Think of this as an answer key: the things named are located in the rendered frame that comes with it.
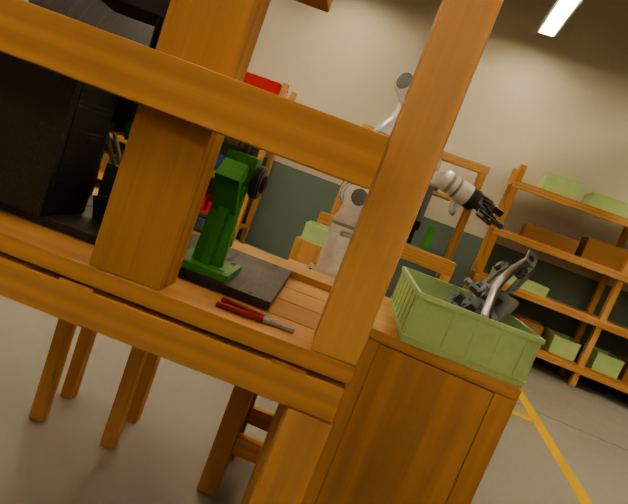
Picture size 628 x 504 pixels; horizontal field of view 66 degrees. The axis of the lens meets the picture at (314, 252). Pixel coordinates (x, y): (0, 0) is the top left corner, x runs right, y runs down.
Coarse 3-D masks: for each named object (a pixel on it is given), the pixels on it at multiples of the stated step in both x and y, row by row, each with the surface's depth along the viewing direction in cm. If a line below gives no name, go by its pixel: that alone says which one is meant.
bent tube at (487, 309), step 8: (528, 256) 159; (536, 256) 160; (520, 264) 161; (528, 264) 158; (504, 272) 167; (512, 272) 165; (496, 280) 167; (504, 280) 166; (496, 288) 165; (488, 296) 163; (496, 296) 163; (488, 304) 159; (488, 312) 157
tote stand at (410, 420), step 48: (384, 336) 158; (384, 384) 159; (432, 384) 155; (480, 384) 152; (336, 432) 163; (384, 432) 160; (432, 432) 156; (480, 432) 153; (336, 480) 164; (384, 480) 161; (432, 480) 157; (480, 480) 154
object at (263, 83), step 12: (252, 84) 628; (264, 84) 625; (276, 84) 622; (240, 144) 630; (108, 156) 683; (264, 156) 635; (216, 168) 646; (204, 204) 655; (252, 204) 680; (240, 216) 640; (252, 216) 682; (240, 228) 655; (240, 240) 687
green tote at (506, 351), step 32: (416, 288) 160; (448, 288) 212; (416, 320) 154; (448, 320) 153; (480, 320) 152; (512, 320) 179; (448, 352) 154; (480, 352) 153; (512, 352) 152; (512, 384) 153
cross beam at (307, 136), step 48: (0, 0) 80; (0, 48) 80; (48, 48) 80; (96, 48) 79; (144, 48) 79; (144, 96) 80; (192, 96) 79; (240, 96) 79; (288, 144) 79; (336, 144) 79; (384, 144) 78
